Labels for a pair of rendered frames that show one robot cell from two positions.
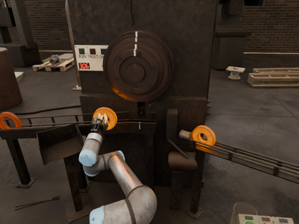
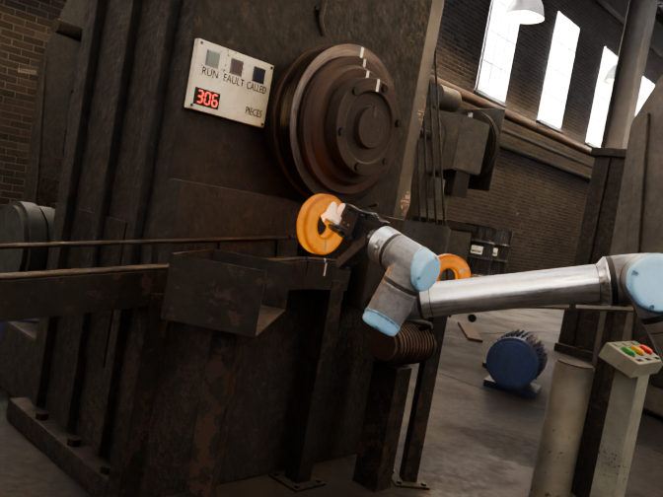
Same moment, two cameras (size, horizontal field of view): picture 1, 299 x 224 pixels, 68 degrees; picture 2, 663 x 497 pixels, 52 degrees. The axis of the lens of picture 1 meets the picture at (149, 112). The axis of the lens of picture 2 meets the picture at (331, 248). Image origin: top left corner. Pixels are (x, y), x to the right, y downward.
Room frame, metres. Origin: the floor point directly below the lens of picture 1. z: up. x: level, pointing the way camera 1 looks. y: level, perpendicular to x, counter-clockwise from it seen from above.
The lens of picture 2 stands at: (0.21, 1.68, 0.87)
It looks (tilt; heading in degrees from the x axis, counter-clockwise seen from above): 3 degrees down; 307
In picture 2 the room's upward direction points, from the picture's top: 10 degrees clockwise
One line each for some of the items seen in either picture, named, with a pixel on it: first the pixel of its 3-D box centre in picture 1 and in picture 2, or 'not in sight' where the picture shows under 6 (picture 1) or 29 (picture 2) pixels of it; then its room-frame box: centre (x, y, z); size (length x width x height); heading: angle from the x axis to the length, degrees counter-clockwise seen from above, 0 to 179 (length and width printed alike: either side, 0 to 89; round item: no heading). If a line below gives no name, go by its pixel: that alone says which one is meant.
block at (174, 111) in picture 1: (171, 125); (362, 271); (1.44, -0.17, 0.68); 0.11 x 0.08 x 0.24; 173
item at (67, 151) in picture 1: (68, 175); (210, 415); (1.26, 0.61, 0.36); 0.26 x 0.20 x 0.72; 118
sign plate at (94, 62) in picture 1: (94, 58); (231, 85); (1.60, 0.39, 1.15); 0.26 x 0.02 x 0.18; 83
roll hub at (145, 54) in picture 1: (135, 72); (365, 127); (1.36, 0.08, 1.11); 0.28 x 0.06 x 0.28; 83
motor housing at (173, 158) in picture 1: (182, 181); (393, 403); (1.28, -0.24, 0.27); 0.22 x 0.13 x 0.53; 83
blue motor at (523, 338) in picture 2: not in sight; (518, 360); (1.61, -2.21, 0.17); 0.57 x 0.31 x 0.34; 103
